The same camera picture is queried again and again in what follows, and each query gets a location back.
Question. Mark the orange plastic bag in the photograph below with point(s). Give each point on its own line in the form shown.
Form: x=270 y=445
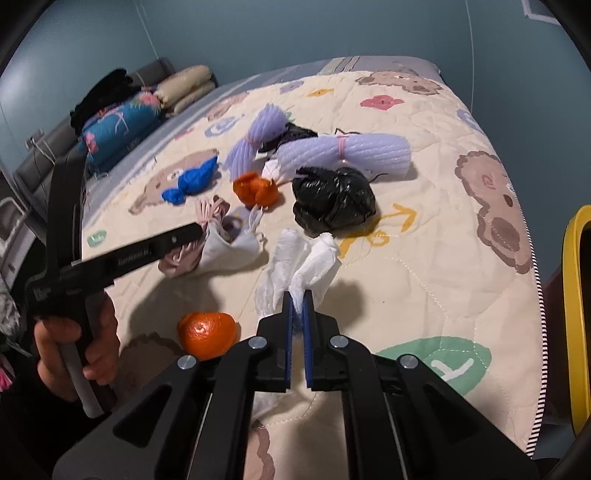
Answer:
x=254 y=189

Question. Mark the small black plastic bag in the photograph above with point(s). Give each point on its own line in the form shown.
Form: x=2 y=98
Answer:
x=295 y=134

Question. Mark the large black plastic bag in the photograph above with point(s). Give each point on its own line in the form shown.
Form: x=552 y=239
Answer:
x=332 y=198

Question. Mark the wall socket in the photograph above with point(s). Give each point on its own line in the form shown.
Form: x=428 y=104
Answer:
x=36 y=138

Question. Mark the grey striped bed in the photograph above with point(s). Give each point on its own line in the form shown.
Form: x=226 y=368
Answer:
x=258 y=83

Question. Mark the orange mandarin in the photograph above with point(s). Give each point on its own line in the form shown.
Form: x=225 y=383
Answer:
x=207 y=332

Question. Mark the grey upholstered headboard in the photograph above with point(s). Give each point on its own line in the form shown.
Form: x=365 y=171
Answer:
x=41 y=159

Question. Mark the beige pillow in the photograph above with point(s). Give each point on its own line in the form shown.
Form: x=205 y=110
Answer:
x=184 y=78
x=196 y=98

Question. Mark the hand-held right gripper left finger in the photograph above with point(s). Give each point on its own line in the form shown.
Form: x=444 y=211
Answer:
x=287 y=332

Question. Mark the grey patterned cloth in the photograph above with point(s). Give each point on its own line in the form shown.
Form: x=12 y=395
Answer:
x=9 y=304

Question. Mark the black cloth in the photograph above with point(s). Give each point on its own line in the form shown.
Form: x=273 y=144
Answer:
x=101 y=92

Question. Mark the long purple foam net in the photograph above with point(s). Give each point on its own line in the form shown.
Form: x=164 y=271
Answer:
x=360 y=150

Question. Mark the blue floral pillow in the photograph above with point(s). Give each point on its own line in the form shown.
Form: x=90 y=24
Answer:
x=115 y=124

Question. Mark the yellow rimmed black bin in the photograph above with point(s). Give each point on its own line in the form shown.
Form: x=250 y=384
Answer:
x=572 y=277

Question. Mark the short purple foam net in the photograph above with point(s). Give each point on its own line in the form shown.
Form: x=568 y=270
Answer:
x=261 y=127

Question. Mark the blue plastic bag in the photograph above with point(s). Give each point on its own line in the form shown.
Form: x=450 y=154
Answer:
x=194 y=180

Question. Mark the printed bear blanket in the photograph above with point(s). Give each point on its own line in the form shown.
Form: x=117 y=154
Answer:
x=415 y=277

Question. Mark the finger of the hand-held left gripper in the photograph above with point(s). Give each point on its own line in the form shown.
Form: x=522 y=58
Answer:
x=152 y=251

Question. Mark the white tissue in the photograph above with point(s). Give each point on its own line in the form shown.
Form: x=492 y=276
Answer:
x=318 y=263

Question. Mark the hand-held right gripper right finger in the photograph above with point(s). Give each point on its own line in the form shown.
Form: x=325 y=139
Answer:
x=308 y=341

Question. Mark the white plastic bag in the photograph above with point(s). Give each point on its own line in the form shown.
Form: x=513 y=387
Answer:
x=231 y=249

